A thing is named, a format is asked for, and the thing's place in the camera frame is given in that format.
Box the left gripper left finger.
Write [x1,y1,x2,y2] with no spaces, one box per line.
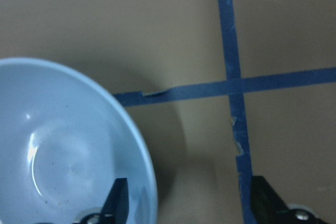
[100,178,129,223]

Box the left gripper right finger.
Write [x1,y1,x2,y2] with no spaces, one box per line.
[250,176,289,223]

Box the blue bowl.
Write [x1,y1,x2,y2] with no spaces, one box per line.
[1,58,158,223]

